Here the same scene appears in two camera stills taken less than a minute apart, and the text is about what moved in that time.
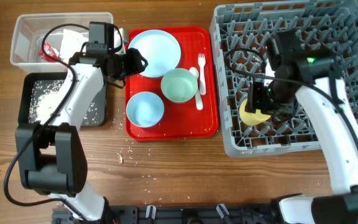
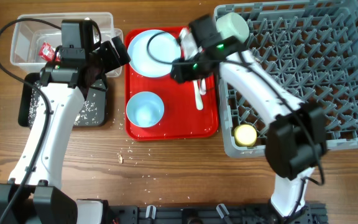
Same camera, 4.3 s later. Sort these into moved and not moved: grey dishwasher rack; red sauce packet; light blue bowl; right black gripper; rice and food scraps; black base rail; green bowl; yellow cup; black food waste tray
Moved: right black gripper; yellow cup; green bowl
Not moved: black base rail; grey dishwasher rack; light blue bowl; red sauce packet; black food waste tray; rice and food scraps
